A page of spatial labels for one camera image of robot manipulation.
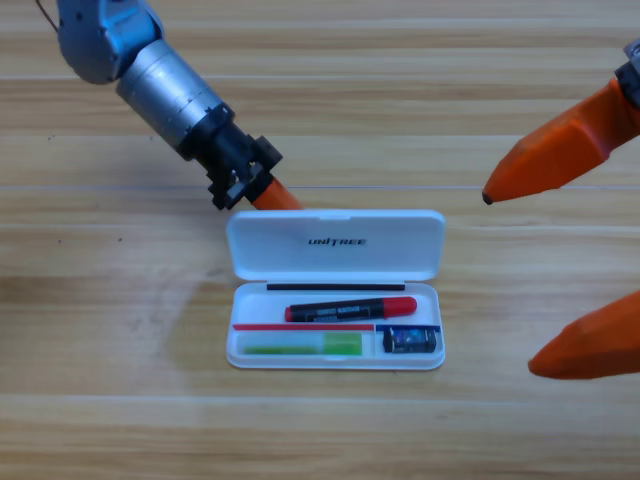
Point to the white Unitree pencil case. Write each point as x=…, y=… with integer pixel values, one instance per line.
x=335, y=290

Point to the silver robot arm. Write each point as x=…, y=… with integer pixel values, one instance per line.
x=145, y=85

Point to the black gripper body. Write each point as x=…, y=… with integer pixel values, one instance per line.
x=225, y=150
x=631, y=75

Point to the dark blue eraser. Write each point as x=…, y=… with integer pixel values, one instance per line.
x=410, y=340

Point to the black marker with red cap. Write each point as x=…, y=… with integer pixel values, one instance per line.
x=350, y=310

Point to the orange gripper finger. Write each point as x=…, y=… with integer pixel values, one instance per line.
x=275, y=199
x=565, y=155
x=595, y=345

